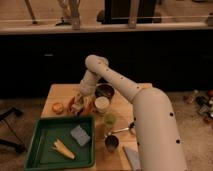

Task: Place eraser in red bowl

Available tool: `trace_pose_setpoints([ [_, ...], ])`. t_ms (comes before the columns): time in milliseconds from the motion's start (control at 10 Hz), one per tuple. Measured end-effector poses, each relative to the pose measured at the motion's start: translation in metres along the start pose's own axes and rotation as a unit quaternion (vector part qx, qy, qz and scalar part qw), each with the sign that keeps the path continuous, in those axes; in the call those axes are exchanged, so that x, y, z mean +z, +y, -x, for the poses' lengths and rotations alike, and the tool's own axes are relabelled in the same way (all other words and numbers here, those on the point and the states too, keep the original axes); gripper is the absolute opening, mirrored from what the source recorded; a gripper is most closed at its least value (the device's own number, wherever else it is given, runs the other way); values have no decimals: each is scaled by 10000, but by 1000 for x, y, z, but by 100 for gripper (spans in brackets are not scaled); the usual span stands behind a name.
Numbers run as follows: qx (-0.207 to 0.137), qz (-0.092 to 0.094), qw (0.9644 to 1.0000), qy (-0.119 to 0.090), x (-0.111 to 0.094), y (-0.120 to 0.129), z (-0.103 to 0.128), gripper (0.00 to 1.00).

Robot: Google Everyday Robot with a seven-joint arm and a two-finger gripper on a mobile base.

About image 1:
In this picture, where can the small orange fruit toy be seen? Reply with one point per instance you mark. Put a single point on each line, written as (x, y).
(58, 108)

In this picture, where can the white cup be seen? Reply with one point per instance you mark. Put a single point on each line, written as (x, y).
(101, 104)

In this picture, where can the green plastic tray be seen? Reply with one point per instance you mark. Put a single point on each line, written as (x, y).
(41, 155)

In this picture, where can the green translucent cup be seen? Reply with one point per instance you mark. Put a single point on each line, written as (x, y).
(109, 120)

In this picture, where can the yellow banana peel toy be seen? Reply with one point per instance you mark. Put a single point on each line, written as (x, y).
(62, 149)

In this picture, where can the grey blue sponge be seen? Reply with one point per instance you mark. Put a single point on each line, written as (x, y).
(80, 135)

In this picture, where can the metal spoon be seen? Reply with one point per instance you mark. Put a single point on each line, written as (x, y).
(131, 126)

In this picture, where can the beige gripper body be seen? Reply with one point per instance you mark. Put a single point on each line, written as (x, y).
(80, 103)

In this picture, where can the dark round bowl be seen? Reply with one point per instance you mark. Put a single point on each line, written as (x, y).
(105, 90)

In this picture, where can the black chair base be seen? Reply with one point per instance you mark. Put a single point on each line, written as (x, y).
(19, 148)

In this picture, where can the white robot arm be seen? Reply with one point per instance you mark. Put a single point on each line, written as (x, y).
(159, 142)

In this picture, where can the dark metal cup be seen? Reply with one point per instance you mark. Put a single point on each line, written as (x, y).
(111, 143)

